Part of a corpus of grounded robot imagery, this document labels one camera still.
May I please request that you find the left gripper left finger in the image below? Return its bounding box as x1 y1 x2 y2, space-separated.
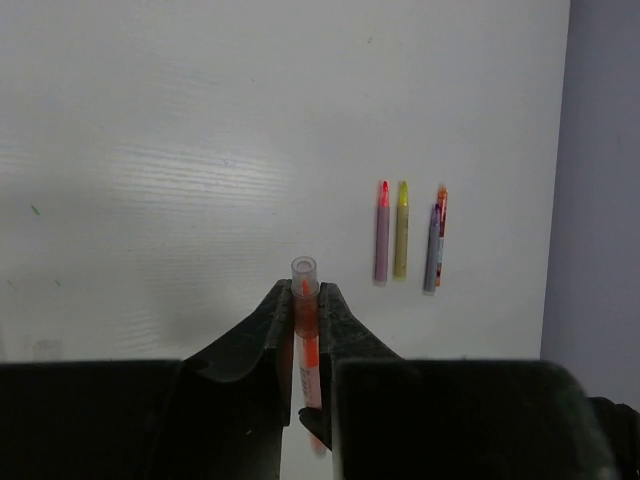
1 280 293 479

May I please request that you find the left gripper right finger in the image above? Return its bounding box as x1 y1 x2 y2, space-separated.
319 283 620 479

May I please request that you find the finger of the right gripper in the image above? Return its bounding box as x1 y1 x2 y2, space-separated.
298 407 332 450

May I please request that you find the clear orange pen cap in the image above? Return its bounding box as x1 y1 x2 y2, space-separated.
291 256 320 339

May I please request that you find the purple highlighter pen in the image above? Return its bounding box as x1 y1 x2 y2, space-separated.
423 203 441 295

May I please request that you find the yellow highlighter pen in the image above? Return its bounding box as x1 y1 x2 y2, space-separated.
393 181 409 281

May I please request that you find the red orange highlighter pen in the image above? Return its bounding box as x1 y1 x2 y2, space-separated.
436 184 448 287

